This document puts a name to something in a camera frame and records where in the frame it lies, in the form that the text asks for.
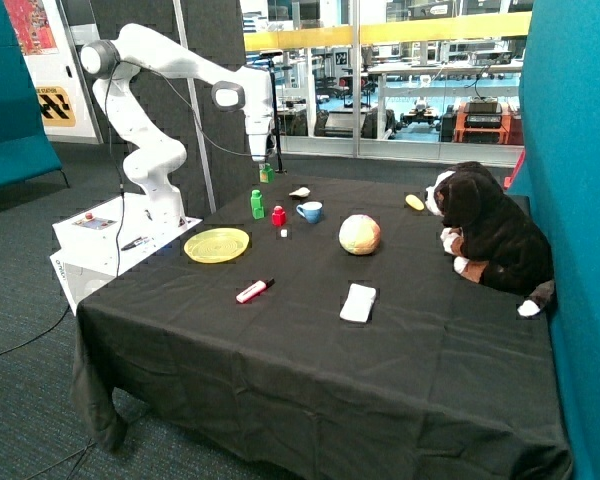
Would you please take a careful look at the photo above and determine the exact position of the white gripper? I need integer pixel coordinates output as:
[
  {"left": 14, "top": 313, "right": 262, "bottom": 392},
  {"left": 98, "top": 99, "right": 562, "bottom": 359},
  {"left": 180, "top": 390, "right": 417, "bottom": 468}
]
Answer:
[{"left": 247, "top": 119, "right": 277, "bottom": 170}]

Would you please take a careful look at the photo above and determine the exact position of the green block with yellow face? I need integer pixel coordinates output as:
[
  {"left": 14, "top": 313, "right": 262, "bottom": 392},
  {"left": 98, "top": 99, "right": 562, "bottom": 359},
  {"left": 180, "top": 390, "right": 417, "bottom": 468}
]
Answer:
[{"left": 259, "top": 163, "right": 275, "bottom": 184}]

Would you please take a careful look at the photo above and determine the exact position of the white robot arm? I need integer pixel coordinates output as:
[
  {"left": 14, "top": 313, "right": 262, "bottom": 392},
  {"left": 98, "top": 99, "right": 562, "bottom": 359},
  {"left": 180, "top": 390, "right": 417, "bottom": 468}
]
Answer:
[{"left": 80, "top": 23, "right": 276, "bottom": 230}]

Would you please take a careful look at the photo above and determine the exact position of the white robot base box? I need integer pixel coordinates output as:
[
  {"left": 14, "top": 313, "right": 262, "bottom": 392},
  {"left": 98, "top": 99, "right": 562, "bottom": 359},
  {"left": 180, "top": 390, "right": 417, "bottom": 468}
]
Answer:
[{"left": 50, "top": 193, "right": 200, "bottom": 312}]

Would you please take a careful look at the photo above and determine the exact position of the white seashell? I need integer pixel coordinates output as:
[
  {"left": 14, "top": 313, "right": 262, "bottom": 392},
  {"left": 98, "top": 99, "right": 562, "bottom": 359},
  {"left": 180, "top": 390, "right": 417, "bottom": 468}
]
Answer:
[{"left": 289, "top": 187, "right": 311, "bottom": 198}]

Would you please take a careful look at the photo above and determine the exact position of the blue cup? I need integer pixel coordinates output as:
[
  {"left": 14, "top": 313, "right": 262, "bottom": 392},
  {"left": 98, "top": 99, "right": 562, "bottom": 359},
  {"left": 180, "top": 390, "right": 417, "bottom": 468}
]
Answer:
[{"left": 296, "top": 201, "right": 323, "bottom": 224}]

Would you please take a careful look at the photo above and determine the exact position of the yellow plastic plate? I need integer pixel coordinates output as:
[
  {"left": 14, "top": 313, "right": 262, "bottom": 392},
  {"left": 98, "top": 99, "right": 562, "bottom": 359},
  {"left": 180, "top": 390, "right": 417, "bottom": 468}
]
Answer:
[{"left": 183, "top": 227, "right": 250, "bottom": 264}]

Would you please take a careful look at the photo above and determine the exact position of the black tripod stand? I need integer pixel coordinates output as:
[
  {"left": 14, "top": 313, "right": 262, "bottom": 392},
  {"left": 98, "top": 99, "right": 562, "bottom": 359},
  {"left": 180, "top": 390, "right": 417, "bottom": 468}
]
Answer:
[{"left": 258, "top": 49, "right": 286, "bottom": 174}]

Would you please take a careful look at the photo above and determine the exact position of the pastel soft ball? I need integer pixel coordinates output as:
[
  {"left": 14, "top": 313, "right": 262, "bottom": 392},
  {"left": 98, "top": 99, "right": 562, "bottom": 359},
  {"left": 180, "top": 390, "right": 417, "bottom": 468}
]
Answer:
[{"left": 339, "top": 214, "right": 381, "bottom": 255}]

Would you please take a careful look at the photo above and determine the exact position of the red white marker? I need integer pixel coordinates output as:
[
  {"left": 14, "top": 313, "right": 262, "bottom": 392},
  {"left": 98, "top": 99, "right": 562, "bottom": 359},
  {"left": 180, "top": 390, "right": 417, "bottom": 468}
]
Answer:
[{"left": 236, "top": 278, "right": 275, "bottom": 304}]

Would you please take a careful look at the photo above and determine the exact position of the yellow lemon toy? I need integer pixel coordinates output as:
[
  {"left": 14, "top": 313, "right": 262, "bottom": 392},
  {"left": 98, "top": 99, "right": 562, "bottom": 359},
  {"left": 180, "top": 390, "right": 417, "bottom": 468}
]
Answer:
[{"left": 405, "top": 194, "right": 425, "bottom": 211}]

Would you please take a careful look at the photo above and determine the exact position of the white folded cloth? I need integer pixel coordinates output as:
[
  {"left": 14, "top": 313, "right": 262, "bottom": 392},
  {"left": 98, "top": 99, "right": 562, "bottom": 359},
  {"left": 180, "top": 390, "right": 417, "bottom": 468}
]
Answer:
[{"left": 340, "top": 283, "right": 377, "bottom": 323}]

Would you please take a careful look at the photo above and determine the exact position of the black tablecloth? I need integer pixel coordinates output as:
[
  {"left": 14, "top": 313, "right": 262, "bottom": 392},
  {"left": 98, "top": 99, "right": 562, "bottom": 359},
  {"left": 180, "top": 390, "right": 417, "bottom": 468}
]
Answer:
[{"left": 71, "top": 176, "right": 574, "bottom": 479}]

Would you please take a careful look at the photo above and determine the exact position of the plush dog toy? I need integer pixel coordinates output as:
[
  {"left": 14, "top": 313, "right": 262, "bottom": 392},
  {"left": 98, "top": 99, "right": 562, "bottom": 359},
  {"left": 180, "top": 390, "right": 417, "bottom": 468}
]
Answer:
[{"left": 425, "top": 161, "right": 555, "bottom": 318}]

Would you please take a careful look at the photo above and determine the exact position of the teal sofa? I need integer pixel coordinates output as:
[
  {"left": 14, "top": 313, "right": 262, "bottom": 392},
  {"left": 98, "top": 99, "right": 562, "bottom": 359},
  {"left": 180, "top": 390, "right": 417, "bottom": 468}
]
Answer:
[{"left": 0, "top": 1, "right": 63, "bottom": 188}]

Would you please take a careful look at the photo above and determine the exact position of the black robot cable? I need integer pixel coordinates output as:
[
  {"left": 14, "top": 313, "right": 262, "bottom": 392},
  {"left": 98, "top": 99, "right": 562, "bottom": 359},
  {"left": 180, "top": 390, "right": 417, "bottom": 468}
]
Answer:
[{"left": 102, "top": 59, "right": 256, "bottom": 279}]

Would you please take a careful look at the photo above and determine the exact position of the teal partition wall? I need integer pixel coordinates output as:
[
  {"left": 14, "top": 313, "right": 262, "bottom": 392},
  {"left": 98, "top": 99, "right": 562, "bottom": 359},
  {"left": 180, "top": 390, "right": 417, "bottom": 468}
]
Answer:
[{"left": 512, "top": 1, "right": 600, "bottom": 479}]

